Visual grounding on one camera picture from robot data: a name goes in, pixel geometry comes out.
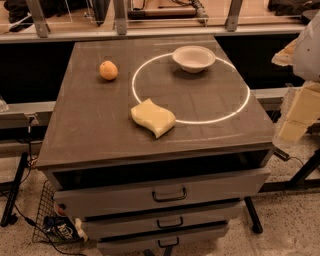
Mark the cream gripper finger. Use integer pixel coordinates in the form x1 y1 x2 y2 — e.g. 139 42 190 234
271 39 297 67
278 81 320 142

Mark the yellow wavy sponge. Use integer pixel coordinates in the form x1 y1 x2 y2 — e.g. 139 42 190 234
131 99 176 139

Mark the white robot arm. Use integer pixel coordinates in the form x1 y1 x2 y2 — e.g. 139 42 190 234
271 11 320 142

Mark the white bowl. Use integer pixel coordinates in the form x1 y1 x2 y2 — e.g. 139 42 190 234
172 46 216 73

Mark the black right stand leg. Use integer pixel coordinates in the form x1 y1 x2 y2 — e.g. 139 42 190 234
244 197 263 234

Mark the black stand leg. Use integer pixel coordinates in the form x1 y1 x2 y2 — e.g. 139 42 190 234
244 197 263 234
0 152 28 227

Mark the grey drawer cabinet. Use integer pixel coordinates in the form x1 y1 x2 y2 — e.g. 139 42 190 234
35 35 276 256

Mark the orange fruit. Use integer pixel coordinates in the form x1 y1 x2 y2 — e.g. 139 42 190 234
99 61 118 81

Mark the blue snack bag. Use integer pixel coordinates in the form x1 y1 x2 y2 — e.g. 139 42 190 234
43 216 79 241

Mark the black left stand leg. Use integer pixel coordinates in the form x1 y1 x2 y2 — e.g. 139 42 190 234
0 152 28 227

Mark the bottom drawer with handle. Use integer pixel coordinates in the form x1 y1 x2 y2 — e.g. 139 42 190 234
97 221 229 255

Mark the drawer with handle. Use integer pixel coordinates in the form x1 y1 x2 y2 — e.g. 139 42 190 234
82 201 244 240
54 167 270 219
97 221 229 255

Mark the middle drawer with handle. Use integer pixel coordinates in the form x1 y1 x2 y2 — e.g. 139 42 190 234
82 201 244 240

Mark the top drawer with handle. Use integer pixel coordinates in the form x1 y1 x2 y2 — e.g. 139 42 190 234
54 167 270 219

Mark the black floor cable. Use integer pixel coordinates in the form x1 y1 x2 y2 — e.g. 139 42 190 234
0 114 88 256

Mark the wire mesh basket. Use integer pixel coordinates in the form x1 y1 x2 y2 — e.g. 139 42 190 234
32 181 83 244

